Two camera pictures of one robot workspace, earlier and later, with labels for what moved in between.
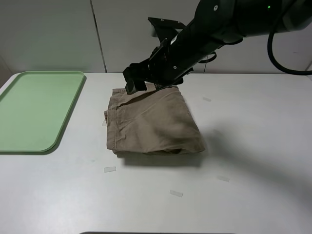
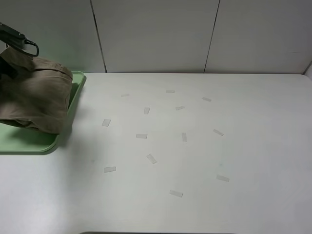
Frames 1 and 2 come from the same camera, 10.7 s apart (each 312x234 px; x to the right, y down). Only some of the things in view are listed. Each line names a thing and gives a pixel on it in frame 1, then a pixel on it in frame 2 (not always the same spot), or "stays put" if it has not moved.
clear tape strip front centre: (176, 193) stays put
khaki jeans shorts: (152, 122) -> (34, 92)
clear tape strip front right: (223, 178) stays put
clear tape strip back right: (206, 99) stays put
